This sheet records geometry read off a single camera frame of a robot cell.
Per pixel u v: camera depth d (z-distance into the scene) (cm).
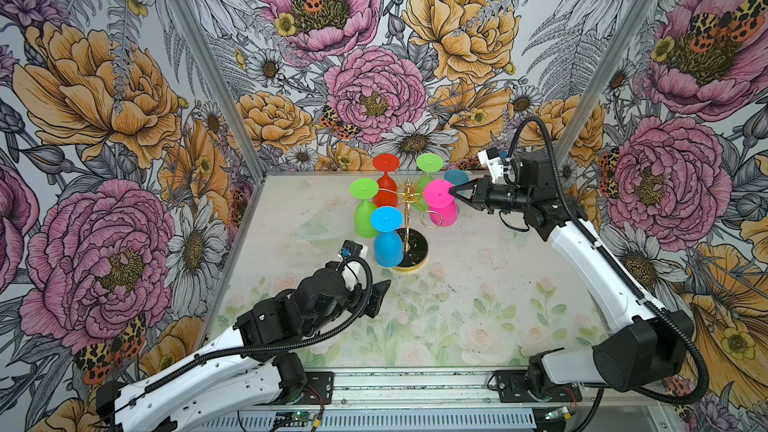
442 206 73
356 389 76
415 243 99
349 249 57
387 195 78
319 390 73
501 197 66
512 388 74
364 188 77
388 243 77
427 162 83
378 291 59
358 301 47
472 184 69
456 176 99
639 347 40
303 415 71
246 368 46
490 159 69
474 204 66
